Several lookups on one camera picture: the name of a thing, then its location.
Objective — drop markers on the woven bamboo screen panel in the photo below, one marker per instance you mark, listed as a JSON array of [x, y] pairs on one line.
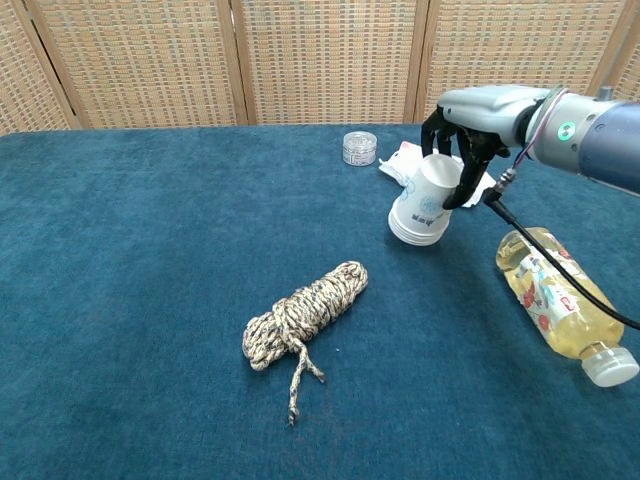
[[520, 50], [20, 75], [632, 60], [330, 60], [140, 60]]

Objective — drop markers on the blue carpet table cover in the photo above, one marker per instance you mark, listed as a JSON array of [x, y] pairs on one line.
[[150, 250]]

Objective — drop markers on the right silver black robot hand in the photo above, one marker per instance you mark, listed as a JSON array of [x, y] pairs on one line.
[[490, 110]]

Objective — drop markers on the small clear plastic jar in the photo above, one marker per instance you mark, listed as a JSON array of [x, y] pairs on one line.
[[360, 150]]

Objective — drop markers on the white cup purple flower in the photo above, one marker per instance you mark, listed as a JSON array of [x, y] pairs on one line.
[[411, 242]]

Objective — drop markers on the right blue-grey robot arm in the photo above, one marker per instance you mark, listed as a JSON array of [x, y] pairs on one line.
[[600, 135]]

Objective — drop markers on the white wipes packet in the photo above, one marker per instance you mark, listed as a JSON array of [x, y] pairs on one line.
[[400, 162]]

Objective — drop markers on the white paper cups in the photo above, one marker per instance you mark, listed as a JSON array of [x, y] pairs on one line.
[[425, 190]]

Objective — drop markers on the yellow liquid plastic bottle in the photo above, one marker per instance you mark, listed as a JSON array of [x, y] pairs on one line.
[[565, 320]]

